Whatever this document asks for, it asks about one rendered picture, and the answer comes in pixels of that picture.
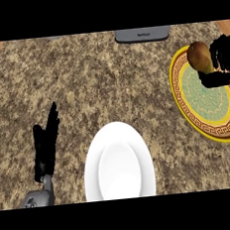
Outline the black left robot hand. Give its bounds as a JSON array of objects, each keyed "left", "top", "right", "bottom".
[{"left": 27, "top": 100, "right": 67, "bottom": 184}]

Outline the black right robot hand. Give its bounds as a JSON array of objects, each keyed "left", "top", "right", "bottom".
[{"left": 193, "top": 34, "right": 230, "bottom": 91}]

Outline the brown-green pear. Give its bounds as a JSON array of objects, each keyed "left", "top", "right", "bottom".
[{"left": 184, "top": 39, "right": 216, "bottom": 77}]

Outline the yellow patterned plate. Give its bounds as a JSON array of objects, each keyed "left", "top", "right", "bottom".
[{"left": 166, "top": 41, "right": 230, "bottom": 148}]

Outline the white plate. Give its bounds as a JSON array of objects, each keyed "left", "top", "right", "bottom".
[{"left": 78, "top": 118, "right": 159, "bottom": 203}]

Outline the grey appliance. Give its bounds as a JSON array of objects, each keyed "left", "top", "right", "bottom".
[{"left": 113, "top": 24, "right": 173, "bottom": 47}]

